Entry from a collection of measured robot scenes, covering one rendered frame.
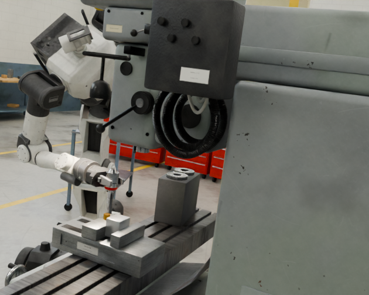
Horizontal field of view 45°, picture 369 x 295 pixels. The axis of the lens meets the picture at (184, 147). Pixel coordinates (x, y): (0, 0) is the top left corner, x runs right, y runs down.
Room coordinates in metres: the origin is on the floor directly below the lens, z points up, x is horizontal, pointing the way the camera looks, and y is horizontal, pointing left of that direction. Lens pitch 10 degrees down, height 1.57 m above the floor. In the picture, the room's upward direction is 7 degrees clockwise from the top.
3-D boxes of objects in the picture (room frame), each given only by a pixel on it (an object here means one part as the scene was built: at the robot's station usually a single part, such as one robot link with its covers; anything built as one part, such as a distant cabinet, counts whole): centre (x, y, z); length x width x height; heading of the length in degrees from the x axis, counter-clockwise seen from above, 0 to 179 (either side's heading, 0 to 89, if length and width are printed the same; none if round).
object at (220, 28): (1.03, 0.01, 1.62); 0.20 x 0.09 x 0.21; 65
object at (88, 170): (1.61, 0.32, 1.14); 0.13 x 0.12 x 0.10; 141
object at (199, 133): (1.38, -0.04, 1.47); 0.24 x 0.19 x 0.26; 155
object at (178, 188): (1.83, 0.00, 1.04); 0.22 x 0.12 x 0.20; 164
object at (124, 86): (1.46, 0.13, 1.47); 0.21 x 0.19 x 0.32; 155
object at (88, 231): (1.39, 0.24, 1.03); 0.15 x 0.06 x 0.04; 155
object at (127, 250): (1.38, 0.21, 0.99); 0.35 x 0.15 x 0.11; 65
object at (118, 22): (1.44, 0.10, 1.68); 0.34 x 0.24 x 0.10; 65
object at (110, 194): (1.55, 0.25, 1.06); 0.03 x 0.03 x 0.11
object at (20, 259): (2.05, 0.71, 0.50); 0.20 x 0.05 x 0.20; 172
